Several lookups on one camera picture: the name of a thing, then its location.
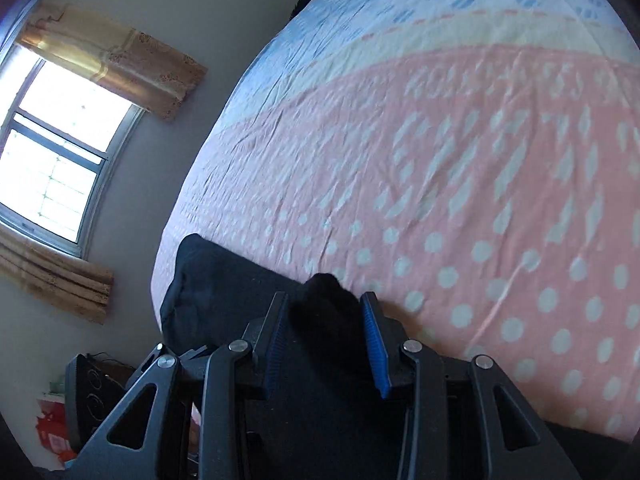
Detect black pants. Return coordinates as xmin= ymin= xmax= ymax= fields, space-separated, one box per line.
xmin=160 ymin=234 xmax=404 ymax=479

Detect red box on floor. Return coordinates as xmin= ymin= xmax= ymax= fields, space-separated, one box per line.
xmin=36 ymin=396 xmax=77 ymax=465

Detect yellow curtain side window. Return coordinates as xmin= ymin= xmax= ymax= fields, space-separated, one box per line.
xmin=16 ymin=2 xmax=207 ymax=120
xmin=1 ymin=224 xmax=114 ymax=324

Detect pink blue dotted bedspread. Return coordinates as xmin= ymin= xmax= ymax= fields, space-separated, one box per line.
xmin=151 ymin=0 xmax=639 ymax=440

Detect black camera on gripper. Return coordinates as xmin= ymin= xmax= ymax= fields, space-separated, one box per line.
xmin=65 ymin=354 xmax=134 ymax=453

